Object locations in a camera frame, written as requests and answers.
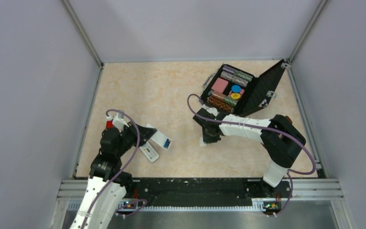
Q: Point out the green chip stack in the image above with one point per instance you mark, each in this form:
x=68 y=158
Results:
x=232 y=100

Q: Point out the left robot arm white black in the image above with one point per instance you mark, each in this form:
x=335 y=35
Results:
x=107 y=183

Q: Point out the blue dealer chip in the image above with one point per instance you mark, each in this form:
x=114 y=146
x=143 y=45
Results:
x=236 y=89

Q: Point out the blue battery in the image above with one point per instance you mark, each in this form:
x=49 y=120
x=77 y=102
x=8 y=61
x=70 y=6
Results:
x=166 y=144

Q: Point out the white remote control with screen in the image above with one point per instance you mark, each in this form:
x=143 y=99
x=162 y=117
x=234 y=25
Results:
x=149 y=152

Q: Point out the yellow dealer chip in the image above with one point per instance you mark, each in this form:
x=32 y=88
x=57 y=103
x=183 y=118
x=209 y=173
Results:
x=235 y=96

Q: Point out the orange black chip row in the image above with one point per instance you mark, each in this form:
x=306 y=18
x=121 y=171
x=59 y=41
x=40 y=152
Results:
x=220 y=101

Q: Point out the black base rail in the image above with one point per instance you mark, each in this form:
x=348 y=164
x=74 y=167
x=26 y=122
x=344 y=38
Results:
x=202 y=192

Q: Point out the black poker chip case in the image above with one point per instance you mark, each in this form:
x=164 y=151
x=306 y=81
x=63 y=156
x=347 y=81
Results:
x=257 y=91

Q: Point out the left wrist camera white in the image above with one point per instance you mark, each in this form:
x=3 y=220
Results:
x=117 y=118

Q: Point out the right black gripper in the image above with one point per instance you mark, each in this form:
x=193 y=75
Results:
x=207 y=139

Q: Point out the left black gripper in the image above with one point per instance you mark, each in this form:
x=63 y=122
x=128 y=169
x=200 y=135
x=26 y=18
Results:
x=145 y=133

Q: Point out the pink card deck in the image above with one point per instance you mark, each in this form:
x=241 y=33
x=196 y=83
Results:
x=220 y=85

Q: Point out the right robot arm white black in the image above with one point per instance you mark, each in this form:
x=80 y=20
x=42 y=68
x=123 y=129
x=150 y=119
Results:
x=277 y=135

